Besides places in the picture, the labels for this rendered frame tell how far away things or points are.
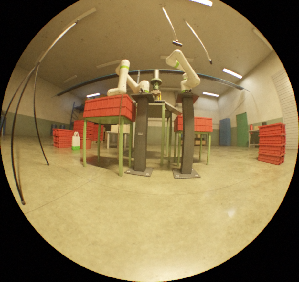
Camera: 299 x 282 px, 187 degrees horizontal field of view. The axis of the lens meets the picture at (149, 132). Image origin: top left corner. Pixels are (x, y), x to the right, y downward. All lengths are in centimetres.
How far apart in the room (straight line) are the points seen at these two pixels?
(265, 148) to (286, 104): 361
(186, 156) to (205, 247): 88
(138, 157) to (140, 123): 39
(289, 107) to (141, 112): 558
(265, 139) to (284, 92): 374
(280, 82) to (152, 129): 852
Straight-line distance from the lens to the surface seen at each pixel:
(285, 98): 555
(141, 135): 103
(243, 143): 661
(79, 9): 447
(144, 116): 105
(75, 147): 255
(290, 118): 538
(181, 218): 55
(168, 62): 132
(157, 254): 43
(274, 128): 208
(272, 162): 212
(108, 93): 108
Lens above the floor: 41
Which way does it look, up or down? 4 degrees up
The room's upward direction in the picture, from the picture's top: 2 degrees clockwise
